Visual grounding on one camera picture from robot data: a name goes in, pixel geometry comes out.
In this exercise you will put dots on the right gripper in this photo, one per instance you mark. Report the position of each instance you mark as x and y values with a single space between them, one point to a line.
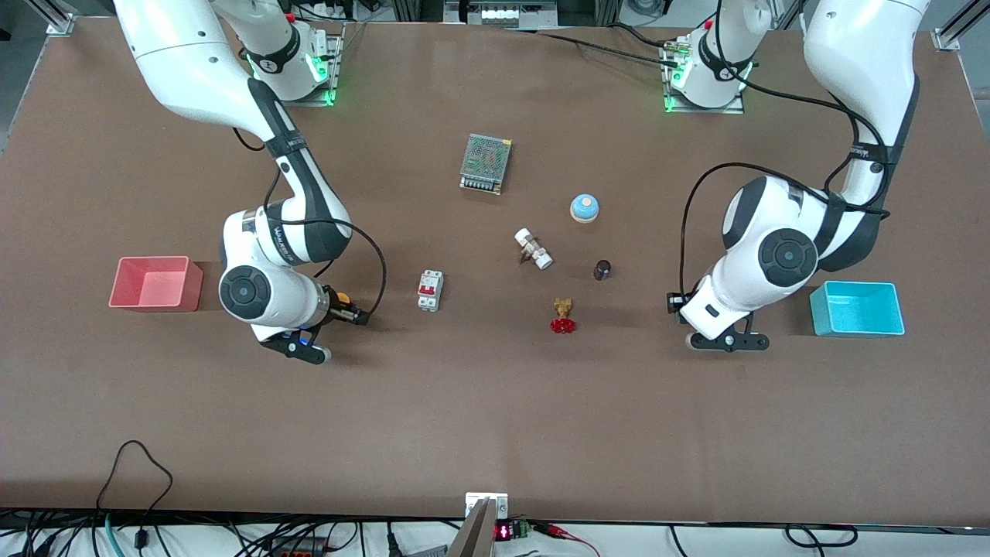
338 306

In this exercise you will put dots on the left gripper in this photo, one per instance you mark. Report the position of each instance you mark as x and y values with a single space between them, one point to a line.
675 302

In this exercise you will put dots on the yellow mushroom push button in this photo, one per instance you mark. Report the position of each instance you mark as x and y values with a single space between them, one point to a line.
345 298

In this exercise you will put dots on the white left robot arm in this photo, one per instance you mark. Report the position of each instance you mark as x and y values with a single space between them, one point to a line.
858 46

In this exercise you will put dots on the cyan plastic bin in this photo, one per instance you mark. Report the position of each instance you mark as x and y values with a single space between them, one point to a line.
857 309

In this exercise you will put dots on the dark brown small knob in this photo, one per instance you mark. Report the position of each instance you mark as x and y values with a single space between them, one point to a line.
602 270

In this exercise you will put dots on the white circuit breaker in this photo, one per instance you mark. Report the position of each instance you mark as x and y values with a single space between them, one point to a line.
430 291

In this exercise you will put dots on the pink plastic bin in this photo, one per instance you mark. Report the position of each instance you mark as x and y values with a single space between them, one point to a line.
155 285

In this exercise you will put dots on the blue dome call bell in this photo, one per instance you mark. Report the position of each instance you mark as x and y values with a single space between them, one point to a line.
585 208

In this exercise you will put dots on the white pipe fitting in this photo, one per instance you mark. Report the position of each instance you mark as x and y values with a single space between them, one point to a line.
534 249

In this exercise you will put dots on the grey metal beam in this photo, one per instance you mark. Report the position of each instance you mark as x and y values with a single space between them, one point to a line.
473 538

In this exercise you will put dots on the metal mesh power supply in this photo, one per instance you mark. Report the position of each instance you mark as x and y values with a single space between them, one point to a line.
486 162

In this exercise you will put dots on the small red digit display module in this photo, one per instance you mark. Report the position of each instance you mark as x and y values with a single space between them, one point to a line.
504 531

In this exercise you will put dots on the white power strip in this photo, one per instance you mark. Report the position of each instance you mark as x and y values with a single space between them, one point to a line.
499 13

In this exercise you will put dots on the small metal bracket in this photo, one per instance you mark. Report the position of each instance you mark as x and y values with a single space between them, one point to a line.
476 501

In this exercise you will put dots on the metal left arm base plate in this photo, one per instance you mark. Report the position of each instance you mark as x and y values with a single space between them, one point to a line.
669 104

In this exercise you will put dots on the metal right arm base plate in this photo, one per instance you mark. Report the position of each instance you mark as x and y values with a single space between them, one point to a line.
334 73

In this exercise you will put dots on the aluminium frame extrusion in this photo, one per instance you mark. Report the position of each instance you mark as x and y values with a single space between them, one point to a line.
58 22
955 32

